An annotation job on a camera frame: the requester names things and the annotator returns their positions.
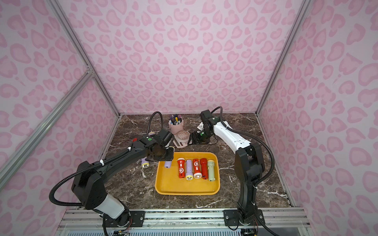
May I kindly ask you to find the red white flashlight emblem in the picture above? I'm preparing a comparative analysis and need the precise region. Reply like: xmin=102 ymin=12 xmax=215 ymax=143
xmin=193 ymin=159 xmax=202 ymax=179

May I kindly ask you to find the pink calculator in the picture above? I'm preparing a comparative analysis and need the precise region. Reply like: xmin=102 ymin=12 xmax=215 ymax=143
xmin=173 ymin=130 xmax=190 ymax=148

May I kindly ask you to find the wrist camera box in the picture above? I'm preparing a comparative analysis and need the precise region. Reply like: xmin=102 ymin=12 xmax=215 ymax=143
xmin=200 ymin=110 xmax=213 ymax=124
xmin=155 ymin=129 xmax=173 ymax=146

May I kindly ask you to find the pink metal pen bucket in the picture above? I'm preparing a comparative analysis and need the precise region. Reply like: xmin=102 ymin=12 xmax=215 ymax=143
xmin=168 ymin=114 xmax=184 ymax=135

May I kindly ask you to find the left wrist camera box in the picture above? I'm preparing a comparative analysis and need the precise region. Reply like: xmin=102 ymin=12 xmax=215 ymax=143
xmin=155 ymin=129 xmax=173 ymax=146

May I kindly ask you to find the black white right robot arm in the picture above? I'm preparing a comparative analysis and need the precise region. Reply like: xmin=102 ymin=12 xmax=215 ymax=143
xmin=188 ymin=110 xmax=265 ymax=225

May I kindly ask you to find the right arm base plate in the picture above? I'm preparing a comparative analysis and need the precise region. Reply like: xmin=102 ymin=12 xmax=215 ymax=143
xmin=222 ymin=209 xmax=265 ymax=227

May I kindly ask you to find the aluminium front rail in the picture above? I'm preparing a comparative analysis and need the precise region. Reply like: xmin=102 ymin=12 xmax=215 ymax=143
xmin=56 ymin=207 xmax=314 ymax=236

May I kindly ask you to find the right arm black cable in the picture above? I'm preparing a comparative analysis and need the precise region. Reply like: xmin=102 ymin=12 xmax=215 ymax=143
xmin=210 ymin=106 xmax=276 ymax=187

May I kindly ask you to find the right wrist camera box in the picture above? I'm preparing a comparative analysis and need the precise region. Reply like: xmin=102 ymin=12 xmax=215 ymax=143
xmin=200 ymin=110 xmax=213 ymax=124

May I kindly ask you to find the beige tape roll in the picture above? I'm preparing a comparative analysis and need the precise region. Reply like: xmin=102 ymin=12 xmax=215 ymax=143
xmin=175 ymin=130 xmax=190 ymax=142

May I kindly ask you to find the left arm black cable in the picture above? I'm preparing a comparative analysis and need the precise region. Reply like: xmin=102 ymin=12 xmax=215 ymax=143
xmin=49 ymin=111 xmax=163 ymax=206

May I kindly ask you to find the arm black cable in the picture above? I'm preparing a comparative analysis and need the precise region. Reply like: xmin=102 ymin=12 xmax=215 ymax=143
xmin=210 ymin=106 xmax=276 ymax=187
xmin=49 ymin=111 xmax=163 ymax=206

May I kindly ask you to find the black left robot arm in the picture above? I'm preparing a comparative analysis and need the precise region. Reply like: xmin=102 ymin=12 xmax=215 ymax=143
xmin=71 ymin=133 xmax=174 ymax=221

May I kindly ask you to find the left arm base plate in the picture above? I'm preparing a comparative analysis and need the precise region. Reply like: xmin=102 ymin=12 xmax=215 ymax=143
xmin=102 ymin=210 xmax=146 ymax=228

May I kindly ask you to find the plain red flashlight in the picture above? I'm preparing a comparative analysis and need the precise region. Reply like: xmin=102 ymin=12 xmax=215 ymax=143
xmin=199 ymin=158 xmax=208 ymax=180

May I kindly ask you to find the purple flashlight group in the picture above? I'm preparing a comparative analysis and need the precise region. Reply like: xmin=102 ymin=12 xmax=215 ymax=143
xmin=185 ymin=159 xmax=194 ymax=181

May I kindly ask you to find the pale green flashlight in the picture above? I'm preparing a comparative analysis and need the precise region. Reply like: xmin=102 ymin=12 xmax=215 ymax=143
xmin=207 ymin=160 xmax=216 ymax=182

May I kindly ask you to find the yellow plastic tray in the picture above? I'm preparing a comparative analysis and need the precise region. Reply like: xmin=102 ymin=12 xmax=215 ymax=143
xmin=155 ymin=152 xmax=221 ymax=196

